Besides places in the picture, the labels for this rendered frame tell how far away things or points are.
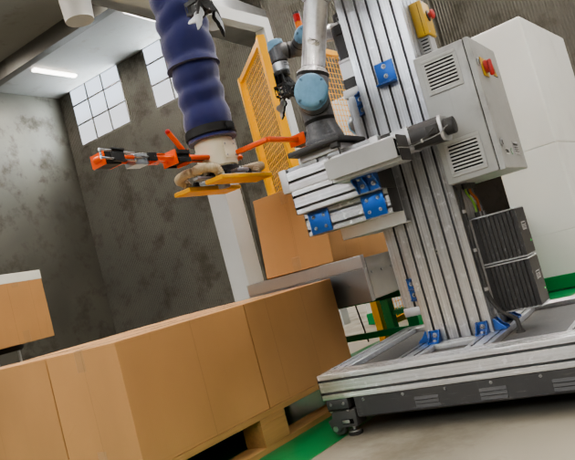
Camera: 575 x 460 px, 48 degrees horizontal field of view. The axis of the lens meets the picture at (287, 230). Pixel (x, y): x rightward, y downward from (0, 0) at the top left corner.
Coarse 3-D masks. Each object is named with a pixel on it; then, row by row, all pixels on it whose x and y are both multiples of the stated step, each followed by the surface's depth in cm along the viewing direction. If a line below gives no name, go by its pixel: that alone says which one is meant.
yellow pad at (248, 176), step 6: (222, 174) 262; (228, 174) 265; (234, 174) 268; (240, 174) 271; (246, 174) 274; (252, 174) 277; (258, 174) 281; (264, 174) 284; (270, 174) 288; (210, 180) 265; (216, 180) 263; (222, 180) 265; (228, 180) 269; (234, 180) 273; (240, 180) 277; (246, 180) 282; (252, 180) 286; (258, 180) 291
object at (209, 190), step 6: (198, 186) 279; (204, 186) 280; (210, 186) 283; (216, 186) 286; (234, 186) 296; (240, 186) 300; (180, 192) 276; (186, 192) 274; (192, 192) 275; (198, 192) 279; (204, 192) 284; (210, 192) 288; (216, 192) 292; (222, 192) 297; (228, 192) 302
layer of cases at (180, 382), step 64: (192, 320) 222; (256, 320) 247; (320, 320) 278; (0, 384) 240; (64, 384) 215; (128, 384) 196; (192, 384) 215; (256, 384) 239; (0, 448) 245; (64, 448) 219; (128, 448) 198; (192, 448) 209
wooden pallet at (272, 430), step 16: (288, 400) 249; (256, 416) 234; (272, 416) 240; (304, 416) 269; (320, 416) 262; (224, 432) 221; (256, 432) 236; (272, 432) 238; (288, 432) 245; (256, 448) 237; (272, 448) 236
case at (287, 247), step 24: (264, 216) 320; (288, 216) 310; (264, 240) 319; (288, 240) 310; (312, 240) 302; (336, 240) 301; (360, 240) 319; (384, 240) 339; (288, 264) 310; (312, 264) 302
